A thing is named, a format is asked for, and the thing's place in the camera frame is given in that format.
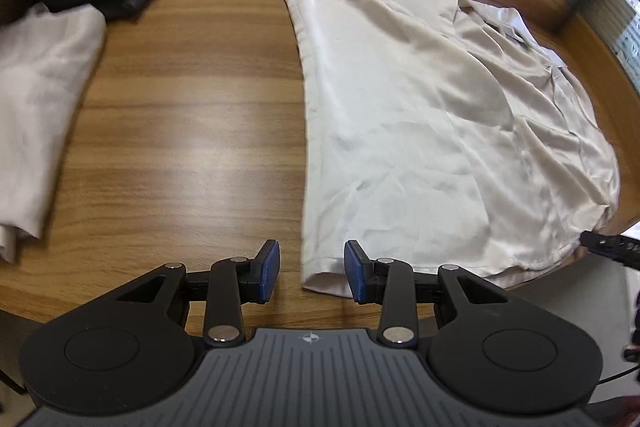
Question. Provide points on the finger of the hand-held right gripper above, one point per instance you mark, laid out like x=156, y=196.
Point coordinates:
x=615, y=247

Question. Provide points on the folded cream shirt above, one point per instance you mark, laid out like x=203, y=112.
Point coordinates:
x=40, y=82

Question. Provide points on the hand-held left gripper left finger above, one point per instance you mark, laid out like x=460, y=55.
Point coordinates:
x=270, y=269

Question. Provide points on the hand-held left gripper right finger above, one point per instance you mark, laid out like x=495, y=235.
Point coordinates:
x=354, y=272

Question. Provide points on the cream satin shirt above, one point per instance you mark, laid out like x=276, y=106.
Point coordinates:
x=400, y=107

